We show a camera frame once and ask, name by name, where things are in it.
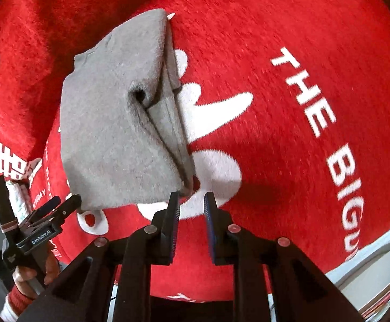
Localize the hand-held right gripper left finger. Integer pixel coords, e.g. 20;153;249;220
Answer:
17;192;181;322

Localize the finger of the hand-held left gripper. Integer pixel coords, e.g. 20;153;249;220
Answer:
30;195;62;224
49;193;82;224

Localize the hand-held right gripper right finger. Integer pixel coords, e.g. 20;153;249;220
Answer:
203;192;366;322

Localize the grey knit garment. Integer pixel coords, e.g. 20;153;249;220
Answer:
59;8;196;211

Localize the person's left forearm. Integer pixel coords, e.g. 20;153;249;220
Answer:
0;285;36;322

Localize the person's left hand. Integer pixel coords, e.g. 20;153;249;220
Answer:
12;241;60;300

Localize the red printed blanket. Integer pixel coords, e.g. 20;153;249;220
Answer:
0;0;390;304

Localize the white furniture frame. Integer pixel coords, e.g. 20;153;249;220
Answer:
325;221;390;321

